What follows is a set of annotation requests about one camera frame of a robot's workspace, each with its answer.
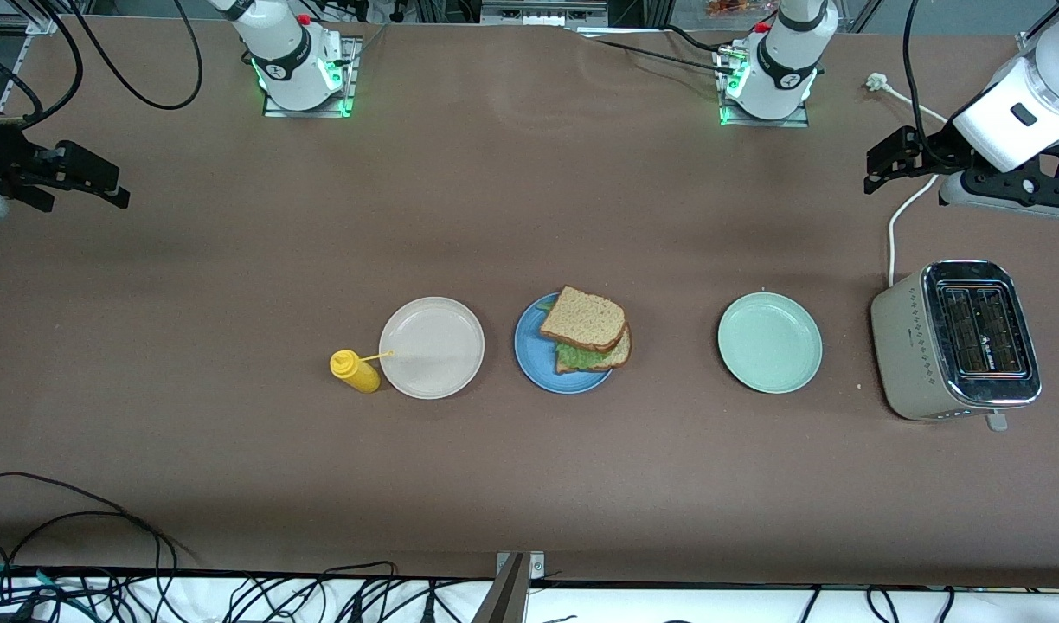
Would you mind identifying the beige chrome two-slot toaster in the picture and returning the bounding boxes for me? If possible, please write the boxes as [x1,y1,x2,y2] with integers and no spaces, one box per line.
[870,260,1043,432]

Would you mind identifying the white toaster power cable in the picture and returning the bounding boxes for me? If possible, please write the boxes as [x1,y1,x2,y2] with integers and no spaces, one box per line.
[866,73,954,289]

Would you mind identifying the light green plate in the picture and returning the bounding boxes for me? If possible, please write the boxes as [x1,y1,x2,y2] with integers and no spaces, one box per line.
[717,292,824,395]

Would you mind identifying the black cable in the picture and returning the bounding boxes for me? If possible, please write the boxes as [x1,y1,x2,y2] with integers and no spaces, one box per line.
[62,0,204,112]
[0,511,165,598]
[594,24,738,77]
[0,0,85,131]
[902,0,959,161]
[0,472,180,607]

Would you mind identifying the green lettuce leaf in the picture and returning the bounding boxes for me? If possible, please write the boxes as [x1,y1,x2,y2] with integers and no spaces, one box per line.
[534,297,615,371]

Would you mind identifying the teal cable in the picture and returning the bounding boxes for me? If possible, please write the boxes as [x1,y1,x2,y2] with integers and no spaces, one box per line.
[0,564,93,611]

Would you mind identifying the brown bread slice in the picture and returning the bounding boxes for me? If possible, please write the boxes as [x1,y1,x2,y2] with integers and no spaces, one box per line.
[539,286,627,353]
[554,327,632,376]

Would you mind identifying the yellow squeeze bottle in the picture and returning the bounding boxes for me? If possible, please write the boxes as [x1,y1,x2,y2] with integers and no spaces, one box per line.
[330,349,395,395]

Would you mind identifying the blue plate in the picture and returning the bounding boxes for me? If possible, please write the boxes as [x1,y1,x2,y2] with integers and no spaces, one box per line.
[513,292,619,395]

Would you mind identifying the aluminium extrusion camera post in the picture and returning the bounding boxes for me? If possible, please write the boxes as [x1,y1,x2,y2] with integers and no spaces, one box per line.
[471,550,546,623]

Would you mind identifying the beige plate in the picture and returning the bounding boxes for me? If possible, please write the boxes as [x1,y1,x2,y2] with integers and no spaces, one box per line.
[378,296,486,401]

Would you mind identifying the aluminium frame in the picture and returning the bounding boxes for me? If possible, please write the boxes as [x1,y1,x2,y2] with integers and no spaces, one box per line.
[480,0,610,27]

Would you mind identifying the aluminium extrusion bar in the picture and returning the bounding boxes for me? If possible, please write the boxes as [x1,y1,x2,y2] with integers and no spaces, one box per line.
[10,0,67,35]

